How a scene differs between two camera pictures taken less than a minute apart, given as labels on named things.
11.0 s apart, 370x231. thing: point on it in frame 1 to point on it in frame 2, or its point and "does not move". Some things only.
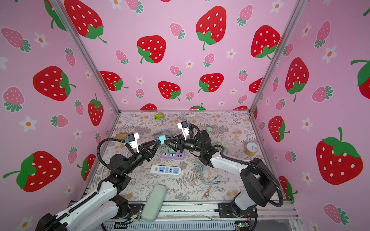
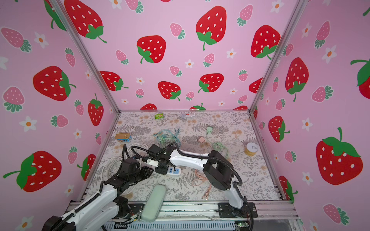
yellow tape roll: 251,148 does not move
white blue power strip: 166,170 does not move
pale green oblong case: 153,203 does not move
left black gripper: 145,154 to 147,173
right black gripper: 172,140 to 161,171
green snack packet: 159,116 does not move
